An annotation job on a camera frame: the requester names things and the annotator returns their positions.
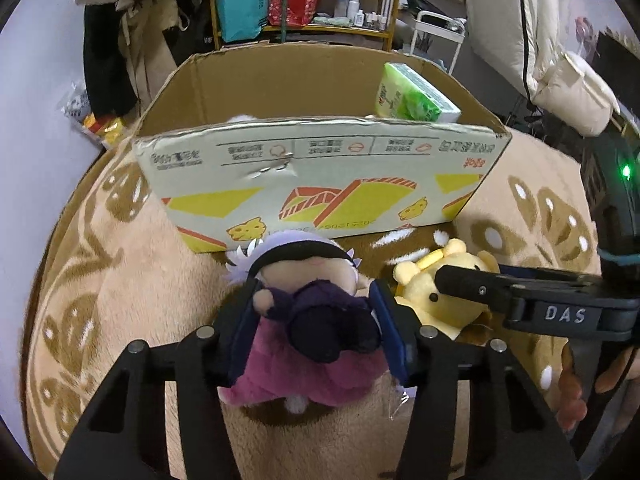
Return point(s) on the person's right hand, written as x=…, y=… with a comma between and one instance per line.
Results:
x=572, y=390

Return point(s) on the printed cardboard box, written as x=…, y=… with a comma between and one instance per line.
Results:
x=325, y=170

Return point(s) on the chair base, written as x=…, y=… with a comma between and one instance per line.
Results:
x=522, y=115

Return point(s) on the black hanging garment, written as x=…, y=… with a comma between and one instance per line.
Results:
x=195, y=25

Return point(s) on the plush doll with pink skirt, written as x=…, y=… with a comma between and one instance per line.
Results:
x=300, y=270

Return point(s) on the pile of snack packets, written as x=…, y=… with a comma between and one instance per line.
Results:
x=90, y=120

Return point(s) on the white trolley cart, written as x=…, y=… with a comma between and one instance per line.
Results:
x=440, y=35

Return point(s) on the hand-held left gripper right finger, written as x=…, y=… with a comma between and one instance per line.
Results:
x=387, y=330

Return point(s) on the green pole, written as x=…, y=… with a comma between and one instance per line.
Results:
x=285, y=5

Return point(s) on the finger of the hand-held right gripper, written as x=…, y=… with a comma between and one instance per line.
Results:
x=465, y=282

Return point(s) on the yellow plush toy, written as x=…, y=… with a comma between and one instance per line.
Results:
x=440, y=310

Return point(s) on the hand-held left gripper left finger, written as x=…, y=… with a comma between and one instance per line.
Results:
x=245, y=320

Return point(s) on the black bag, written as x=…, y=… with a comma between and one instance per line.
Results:
x=420, y=4

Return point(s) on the wooden shelf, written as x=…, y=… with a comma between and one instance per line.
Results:
x=300, y=34

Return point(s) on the beige floral printed blanket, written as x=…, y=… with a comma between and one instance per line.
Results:
x=125, y=310

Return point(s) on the green tissue pack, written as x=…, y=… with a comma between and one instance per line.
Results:
x=410, y=95

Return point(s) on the teal bag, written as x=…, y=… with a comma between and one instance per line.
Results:
x=240, y=5

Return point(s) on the dark hanging coat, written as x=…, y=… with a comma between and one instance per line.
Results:
x=107, y=60

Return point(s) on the group of cosmetic bottles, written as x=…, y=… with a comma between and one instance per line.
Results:
x=355, y=10

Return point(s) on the beige hanging coat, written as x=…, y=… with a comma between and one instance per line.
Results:
x=150, y=40

